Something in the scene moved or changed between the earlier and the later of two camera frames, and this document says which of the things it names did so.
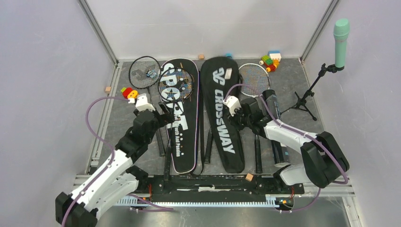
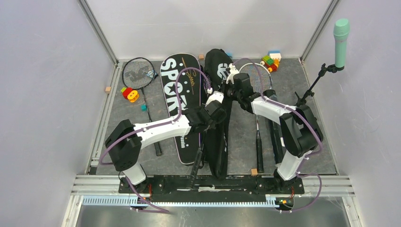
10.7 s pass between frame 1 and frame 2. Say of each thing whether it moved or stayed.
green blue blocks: stayed
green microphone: stayed
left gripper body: moved
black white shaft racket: stayed
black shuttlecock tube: stayed
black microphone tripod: stayed
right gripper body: moved
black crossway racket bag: moved
